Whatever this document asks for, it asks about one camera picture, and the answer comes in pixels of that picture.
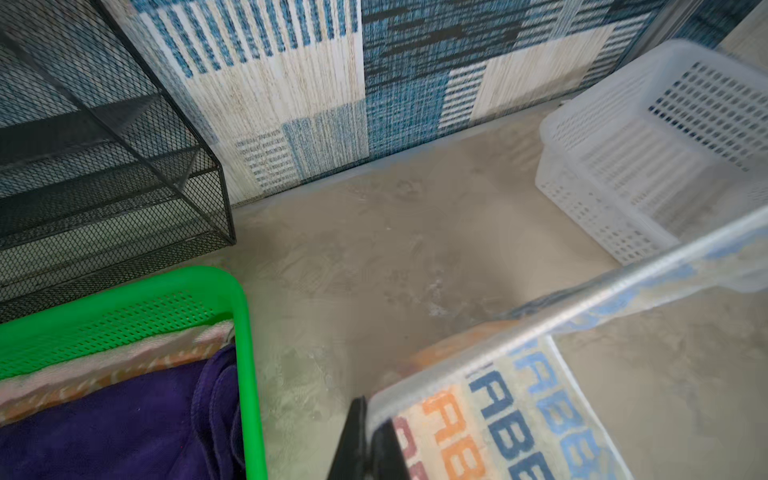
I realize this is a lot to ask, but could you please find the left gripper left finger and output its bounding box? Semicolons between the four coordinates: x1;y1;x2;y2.
327;397;367;480

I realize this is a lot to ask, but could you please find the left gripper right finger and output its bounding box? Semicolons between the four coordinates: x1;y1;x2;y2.
370;419;411;480

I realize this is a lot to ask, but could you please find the white printed towel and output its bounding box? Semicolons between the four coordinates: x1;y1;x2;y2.
365;208;767;479

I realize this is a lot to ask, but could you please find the purple towel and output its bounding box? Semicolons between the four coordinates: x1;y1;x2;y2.
1;346;246;479

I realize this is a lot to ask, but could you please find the pink towel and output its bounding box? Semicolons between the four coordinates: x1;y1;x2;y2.
1;320;234;411

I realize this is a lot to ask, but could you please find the orange patterned towel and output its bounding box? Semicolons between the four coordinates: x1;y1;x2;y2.
1;342;226;426

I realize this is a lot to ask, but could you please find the green plastic basket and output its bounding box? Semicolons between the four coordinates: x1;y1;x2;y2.
1;266;268;479

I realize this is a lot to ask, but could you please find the white plastic basket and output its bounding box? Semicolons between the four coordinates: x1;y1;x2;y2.
535;40;767;265

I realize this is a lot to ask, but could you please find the black wire shelf rack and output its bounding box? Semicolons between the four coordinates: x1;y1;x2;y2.
1;1;236;322

